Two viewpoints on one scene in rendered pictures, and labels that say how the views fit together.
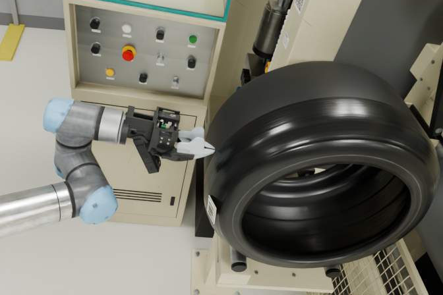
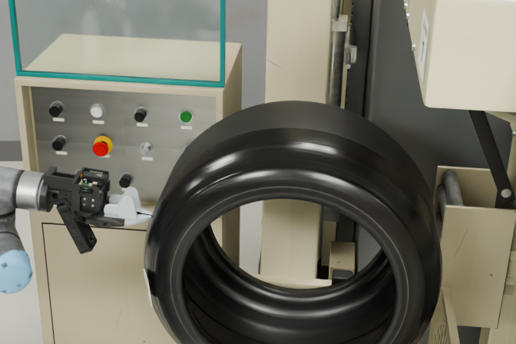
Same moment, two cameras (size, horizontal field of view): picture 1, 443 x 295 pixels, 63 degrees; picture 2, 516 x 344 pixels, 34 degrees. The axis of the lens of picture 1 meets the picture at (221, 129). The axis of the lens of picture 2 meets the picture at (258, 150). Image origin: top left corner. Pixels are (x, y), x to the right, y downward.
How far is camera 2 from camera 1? 93 cm
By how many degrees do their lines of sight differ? 21
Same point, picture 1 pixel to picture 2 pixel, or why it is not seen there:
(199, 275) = not seen: outside the picture
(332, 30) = (308, 69)
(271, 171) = (193, 217)
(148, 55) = (130, 147)
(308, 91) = (238, 129)
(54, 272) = not seen: outside the picture
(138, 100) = not seen: hidden behind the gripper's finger
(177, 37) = (164, 117)
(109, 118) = (28, 179)
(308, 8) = (269, 47)
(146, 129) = (67, 190)
